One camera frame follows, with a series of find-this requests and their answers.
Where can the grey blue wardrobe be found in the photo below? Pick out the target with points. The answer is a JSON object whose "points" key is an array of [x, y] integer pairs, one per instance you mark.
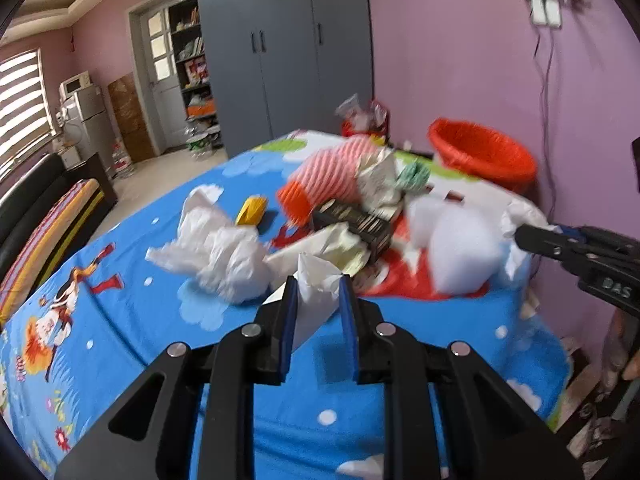
{"points": [[280, 65]]}

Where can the black leather sofa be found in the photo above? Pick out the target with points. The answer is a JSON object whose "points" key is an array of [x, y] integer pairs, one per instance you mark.
{"points": [[29, 200]]}

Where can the green label water jug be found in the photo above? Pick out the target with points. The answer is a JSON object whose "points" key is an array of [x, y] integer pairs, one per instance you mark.
{"points": [[200, 145]]}

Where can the white paper piece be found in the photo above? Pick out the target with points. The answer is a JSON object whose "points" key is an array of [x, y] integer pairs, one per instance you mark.
{"points": [[318, 282]]}

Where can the cartoon printed blue tablecloth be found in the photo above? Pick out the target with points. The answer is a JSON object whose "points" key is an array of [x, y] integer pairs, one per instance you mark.
{"points": [[91, 329]]}

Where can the dark shelving unit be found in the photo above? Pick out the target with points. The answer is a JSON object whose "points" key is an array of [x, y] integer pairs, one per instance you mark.
{"points": [[192, 69]]}

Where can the pink foam net sleeve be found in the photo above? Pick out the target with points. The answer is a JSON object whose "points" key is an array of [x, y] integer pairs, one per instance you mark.
{"points": [[328, 173]]}

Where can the brown cardboard sheet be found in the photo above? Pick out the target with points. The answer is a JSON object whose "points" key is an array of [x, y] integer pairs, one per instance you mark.
{"points": [[129, 118]]}

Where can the white microwave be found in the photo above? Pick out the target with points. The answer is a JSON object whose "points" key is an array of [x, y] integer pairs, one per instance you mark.
{"points": [[73, 84]]}

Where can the clear water jug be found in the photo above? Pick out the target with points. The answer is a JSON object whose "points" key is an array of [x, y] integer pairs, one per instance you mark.
{"points": [[122, 163]]}

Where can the black printed box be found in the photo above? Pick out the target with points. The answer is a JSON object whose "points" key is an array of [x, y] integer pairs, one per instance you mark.
{"points": [[376, 232]]}

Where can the red bag with plastic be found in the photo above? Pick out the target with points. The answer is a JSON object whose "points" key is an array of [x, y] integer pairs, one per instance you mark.
{"points": [[372, 119]]}

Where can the crumpled white plastic bag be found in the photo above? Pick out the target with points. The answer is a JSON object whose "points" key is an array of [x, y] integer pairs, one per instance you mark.
{"points": [[223, 259]]}

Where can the silver refrigerator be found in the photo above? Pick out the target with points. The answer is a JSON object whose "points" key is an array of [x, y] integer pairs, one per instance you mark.
{"points": [[88, 127]]}

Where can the white foam block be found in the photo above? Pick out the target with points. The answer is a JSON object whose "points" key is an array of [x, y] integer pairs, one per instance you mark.
{"points": [[463, 248]]}

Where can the striped sofa cushion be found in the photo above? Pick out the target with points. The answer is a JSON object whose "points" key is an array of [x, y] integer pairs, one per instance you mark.
{"points": [[37, 260]]}

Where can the striped window blind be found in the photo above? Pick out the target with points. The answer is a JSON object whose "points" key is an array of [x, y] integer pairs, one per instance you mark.
{"points": [[25, 118]]}

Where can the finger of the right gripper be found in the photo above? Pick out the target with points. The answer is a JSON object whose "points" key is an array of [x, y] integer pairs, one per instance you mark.
{"points": [[584, 251]]}

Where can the crumpled beige paper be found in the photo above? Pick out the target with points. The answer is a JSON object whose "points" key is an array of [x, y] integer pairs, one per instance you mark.
{"points": [[334, 243]]}

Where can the green white crumpled wrapper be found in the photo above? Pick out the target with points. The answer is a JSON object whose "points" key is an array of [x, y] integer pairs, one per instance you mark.
{"points": [[413, 178]]}

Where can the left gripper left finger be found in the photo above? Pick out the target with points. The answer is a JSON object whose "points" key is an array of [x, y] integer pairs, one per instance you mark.
{"points": [[191, 410]]}

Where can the yellow wrapper piece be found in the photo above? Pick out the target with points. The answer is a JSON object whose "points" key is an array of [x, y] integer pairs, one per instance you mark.
{"points": [[252, 211]]}

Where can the grey door with windows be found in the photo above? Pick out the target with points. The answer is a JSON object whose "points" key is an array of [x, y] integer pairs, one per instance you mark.
{"points": [[159, 56]]}

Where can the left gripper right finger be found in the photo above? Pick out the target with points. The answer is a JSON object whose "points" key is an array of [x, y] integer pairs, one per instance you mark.
{"points": [[447, 412]]}

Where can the red lined trash bin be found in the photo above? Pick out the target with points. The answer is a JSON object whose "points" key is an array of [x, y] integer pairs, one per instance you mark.
{"points": [[483, 152]]}

